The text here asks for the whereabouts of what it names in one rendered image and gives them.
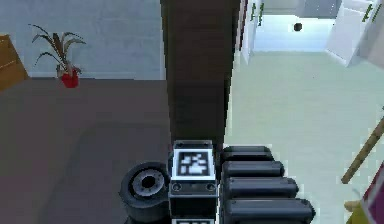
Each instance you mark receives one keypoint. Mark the house plant in red pot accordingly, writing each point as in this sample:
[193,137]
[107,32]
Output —
[69,78]

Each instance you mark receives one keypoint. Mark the magenta and white box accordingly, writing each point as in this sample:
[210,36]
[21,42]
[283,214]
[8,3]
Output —
[375,196]

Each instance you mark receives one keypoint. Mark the yellow object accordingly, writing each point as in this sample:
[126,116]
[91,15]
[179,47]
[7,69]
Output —
[355,211]

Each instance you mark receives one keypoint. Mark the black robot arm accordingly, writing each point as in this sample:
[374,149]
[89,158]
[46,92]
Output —
[256,200]

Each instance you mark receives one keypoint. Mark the brown wooden cabinet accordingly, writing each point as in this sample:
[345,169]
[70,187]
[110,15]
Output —
[10,63]

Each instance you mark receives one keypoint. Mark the brown wooden stick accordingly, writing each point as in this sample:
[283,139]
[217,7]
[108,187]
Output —
[363,151]

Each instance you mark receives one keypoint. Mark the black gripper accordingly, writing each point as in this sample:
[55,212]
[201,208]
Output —
[146,186]

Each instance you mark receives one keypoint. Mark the small black ball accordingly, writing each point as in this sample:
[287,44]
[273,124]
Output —
[297,27]

